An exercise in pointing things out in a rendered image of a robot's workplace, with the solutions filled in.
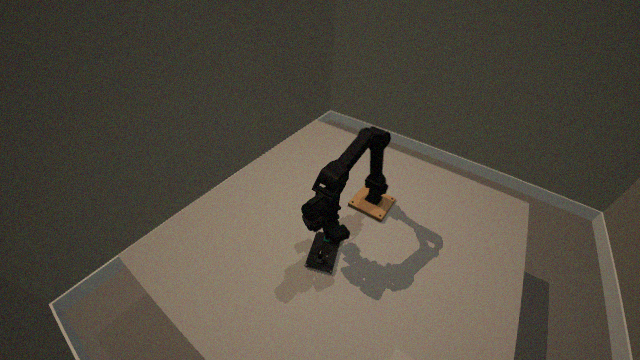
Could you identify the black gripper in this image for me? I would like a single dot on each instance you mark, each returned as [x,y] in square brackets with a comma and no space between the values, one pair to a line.
[336,232]

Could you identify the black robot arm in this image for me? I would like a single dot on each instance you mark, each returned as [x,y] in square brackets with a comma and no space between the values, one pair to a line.
[336,173]

